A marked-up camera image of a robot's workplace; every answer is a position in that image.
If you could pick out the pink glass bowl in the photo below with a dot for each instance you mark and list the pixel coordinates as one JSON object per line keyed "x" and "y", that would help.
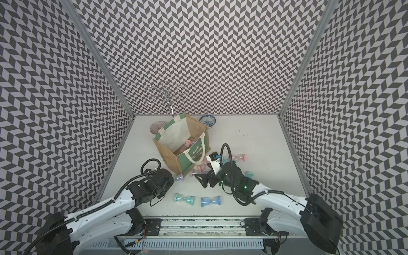
{"x": 157, "y": 126}

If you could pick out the pink hourglass beside bag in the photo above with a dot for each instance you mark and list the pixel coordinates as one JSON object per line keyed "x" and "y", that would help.
{"x": 202, "y": 166}

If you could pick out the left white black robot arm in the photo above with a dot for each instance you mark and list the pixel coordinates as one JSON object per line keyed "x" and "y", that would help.
{"x": 118, "y": 215}

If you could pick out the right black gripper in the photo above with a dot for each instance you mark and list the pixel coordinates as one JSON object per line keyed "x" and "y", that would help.
{"x": 205, "y": 177}

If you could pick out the teal hourglass front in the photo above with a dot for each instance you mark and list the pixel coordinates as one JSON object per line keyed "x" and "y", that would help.
{"x": 187, "y": 199}

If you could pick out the brown green canvas bag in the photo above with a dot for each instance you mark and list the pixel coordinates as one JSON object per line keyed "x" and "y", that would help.
{"x": 182, "y": 143}

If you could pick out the blue hourglass front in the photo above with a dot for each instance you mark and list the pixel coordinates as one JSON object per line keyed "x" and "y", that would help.
{"x": 205, "y": 201}

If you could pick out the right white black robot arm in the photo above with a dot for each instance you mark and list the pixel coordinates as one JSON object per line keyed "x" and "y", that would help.
{"x": 310, "y": 217}

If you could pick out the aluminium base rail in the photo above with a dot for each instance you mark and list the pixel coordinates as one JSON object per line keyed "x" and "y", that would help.
{"x": 224, "y": 226}

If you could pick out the silver wire tree stand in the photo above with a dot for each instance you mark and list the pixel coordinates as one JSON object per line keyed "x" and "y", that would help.
{"x": 166, "y": 93}

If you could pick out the pink hourglass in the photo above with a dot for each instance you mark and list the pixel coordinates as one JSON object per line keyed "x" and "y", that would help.
{"x": 186, "y": 146}
{"x": 202, "y": 166}
{"x": 239, "y": 157}

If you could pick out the teal hourglass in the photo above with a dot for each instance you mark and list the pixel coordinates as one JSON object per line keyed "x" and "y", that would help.
{"x": 187, "y": 199}
{"x": 249, "y": 174}

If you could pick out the blue white ceramic bowl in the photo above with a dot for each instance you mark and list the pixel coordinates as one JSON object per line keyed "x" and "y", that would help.
{"x": 208, "y": 120}

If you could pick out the purple hourglass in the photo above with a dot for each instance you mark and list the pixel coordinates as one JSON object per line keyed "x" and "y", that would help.
{"x": 179, "y": 178}

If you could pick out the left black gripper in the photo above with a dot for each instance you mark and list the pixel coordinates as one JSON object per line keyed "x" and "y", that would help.
{"x": 169, "y": 184}

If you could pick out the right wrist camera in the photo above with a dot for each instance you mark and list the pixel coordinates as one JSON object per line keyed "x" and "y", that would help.
{"x": 214, "y": 162}

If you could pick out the teal hourglass right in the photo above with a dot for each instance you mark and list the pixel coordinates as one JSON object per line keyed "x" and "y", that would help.
{"x": 249, "y": 174}

